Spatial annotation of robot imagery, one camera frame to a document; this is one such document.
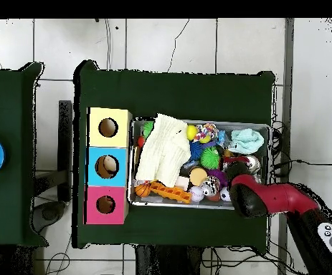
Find clear mesh bin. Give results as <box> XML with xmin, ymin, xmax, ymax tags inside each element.
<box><xmin>127</xmin><ymin>117</ymin><xmax>271</xmax><ymax>212</ymax></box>

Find wooden box with three holes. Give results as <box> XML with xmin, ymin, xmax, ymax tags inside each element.
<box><xmin>84</xmin><ymin>107</ymin><xmax>133</xmax><ymax>226</ymax></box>

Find green spiky toy with eyes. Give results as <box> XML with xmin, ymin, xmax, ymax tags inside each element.
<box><xmin>199</xmin><ymin>146</ymin><xmax>221</xmax><ymax>170</ymax></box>

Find light blue cloth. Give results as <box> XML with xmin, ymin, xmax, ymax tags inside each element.
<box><xmin>227</xmin><ymin>127</ymin><xmax>265</xmax><ymax>155</ymax></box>

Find small soccer ball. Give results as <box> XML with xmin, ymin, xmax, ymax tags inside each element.
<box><xmin>219</xmin><ymin>186</ymin><xmax>232</xmax><ymax>202</ymax></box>

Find orange plastic block tray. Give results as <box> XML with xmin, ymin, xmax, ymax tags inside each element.
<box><xmin>148</xmin><ymin>181</ymin><xmax>193</xmax><ymax>205</ymax></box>

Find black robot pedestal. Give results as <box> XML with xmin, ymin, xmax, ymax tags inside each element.
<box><xmin>135</xmin><ymin>245</ymin><xmax>204</xmax><ymax>275</ymax></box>

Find silver drink can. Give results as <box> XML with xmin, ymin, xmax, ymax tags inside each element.
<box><xmin>245</xmin><ymin>155</ymin><xmax>262</xmax><ymax>175</ymax></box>

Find dark green table cloth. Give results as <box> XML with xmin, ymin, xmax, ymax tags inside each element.
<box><xmin>72</xmin><ymin>59</ymin><xmax>276</xmax><ymax>254</ymax></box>
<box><xmin>0</xmin><ymin>62</ymin><xmax>49</xmax><ymax>248</ymax></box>

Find cream knitted cloth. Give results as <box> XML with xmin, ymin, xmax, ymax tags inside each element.
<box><xmin>134</xmin><ymin>113</ymin><xmax>192</xmax><ymax>189</ymax></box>

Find colourful patterned cloth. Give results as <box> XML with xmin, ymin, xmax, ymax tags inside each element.
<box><xmin>193</xmin><ymin>122</ymin><xmax>220</xmax><ymax>144</ymax></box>

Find purple bumpy ball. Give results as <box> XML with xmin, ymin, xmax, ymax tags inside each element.
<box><xmin>207</xmin><ymin>168</ymin><xmax>229</xmax><ymax>188</ymax></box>

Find black power cable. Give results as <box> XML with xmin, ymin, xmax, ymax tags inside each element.
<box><xmin>272</xmin><ymin>159</ymin><xmax>332</xmax><ymax>170</ymax></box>

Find yellow ball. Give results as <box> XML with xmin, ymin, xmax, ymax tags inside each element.
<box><xmin>186</xmin><ymin>125</ymin><xmax>199</xmax><ymax>142</ymax></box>

